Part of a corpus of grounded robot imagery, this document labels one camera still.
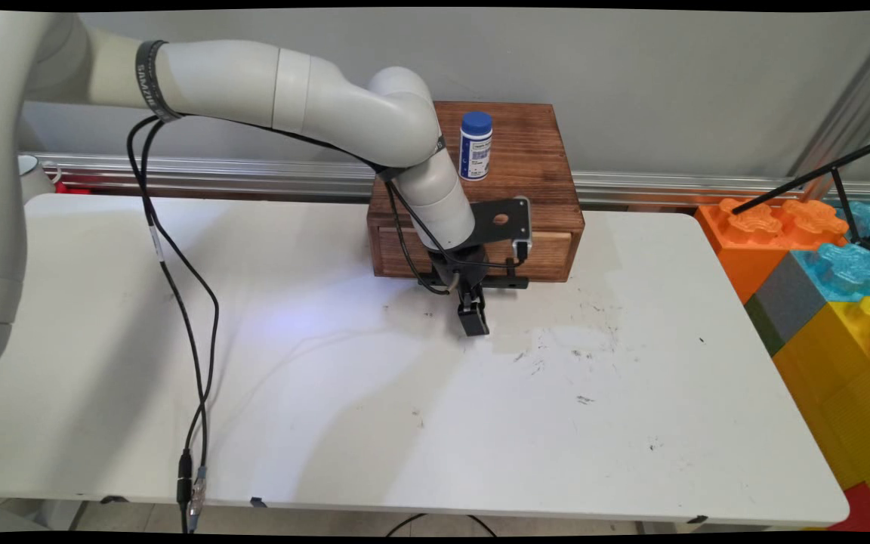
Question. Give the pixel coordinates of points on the large grey building block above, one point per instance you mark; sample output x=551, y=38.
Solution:
x=790, y=302

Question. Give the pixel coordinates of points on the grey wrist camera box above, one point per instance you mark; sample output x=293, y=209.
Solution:
x=524, y=243

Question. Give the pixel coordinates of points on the white kettle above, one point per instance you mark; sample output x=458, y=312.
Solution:
x=31, y=177

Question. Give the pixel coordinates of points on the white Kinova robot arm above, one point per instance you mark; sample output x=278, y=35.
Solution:
x=216, y=75

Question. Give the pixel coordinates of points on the small red object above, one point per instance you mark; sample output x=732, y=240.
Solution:
x=72, y=187

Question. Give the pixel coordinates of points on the black tripod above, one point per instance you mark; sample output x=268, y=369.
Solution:
x=843, y=193

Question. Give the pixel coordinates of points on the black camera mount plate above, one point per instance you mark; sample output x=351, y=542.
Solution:
x=499, y=219

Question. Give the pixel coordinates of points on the large red building block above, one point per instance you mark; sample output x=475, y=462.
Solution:
x=865, y=510

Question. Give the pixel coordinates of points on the large yellow building block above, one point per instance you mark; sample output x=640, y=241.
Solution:
x=843, y=400

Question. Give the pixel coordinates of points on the white bottle with blue cap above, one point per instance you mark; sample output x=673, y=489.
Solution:
x=476, y=155

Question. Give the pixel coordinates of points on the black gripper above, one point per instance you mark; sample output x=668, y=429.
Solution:
x=465, y=268

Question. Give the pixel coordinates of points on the large light blue building block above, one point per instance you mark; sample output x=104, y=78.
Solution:
x=850, y=268

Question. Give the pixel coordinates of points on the brown wooden drawer cabinet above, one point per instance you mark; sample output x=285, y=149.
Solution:
x=533, y=151

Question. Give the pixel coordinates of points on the aluminium wall rail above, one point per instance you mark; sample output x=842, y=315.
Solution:
x=254, y=174

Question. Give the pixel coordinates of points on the large orange building block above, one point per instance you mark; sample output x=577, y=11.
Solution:
x=752, y=242

